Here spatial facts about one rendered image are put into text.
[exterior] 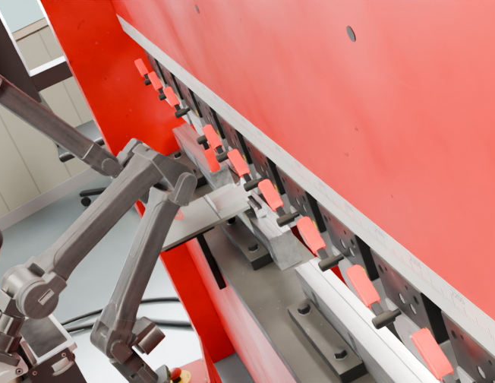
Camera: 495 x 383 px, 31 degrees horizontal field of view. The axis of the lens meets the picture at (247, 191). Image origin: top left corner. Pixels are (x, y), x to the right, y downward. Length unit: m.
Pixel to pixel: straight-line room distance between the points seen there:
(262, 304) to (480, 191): 1.35
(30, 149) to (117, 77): 2.69
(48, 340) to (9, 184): 3.75
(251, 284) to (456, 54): 1.54
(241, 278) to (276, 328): 0.27
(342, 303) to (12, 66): 2.09
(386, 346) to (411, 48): 0.96
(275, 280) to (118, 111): 1.15
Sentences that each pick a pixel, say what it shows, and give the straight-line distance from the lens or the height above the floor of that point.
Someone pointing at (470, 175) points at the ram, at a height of 1.59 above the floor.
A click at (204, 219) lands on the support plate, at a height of 1.00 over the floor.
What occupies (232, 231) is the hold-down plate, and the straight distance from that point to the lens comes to 2.42.
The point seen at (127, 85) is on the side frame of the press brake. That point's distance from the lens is 3.12.
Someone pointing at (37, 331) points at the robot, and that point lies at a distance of 2.11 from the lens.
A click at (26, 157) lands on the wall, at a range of 5.75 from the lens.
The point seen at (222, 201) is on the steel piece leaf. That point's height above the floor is 1.00.
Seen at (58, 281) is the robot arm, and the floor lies 1.24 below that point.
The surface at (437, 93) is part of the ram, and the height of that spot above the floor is 1.67.
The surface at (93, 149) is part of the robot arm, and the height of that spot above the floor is 1.30.
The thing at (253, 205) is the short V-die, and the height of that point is 1.00.
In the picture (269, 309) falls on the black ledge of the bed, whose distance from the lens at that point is 2.09.
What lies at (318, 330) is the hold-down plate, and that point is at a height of 0.90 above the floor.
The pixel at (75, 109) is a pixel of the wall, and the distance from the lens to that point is 5.78.
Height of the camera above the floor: 1.98
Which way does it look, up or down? 24 degrees down
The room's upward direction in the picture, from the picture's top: 22 degrees counter-clockwise
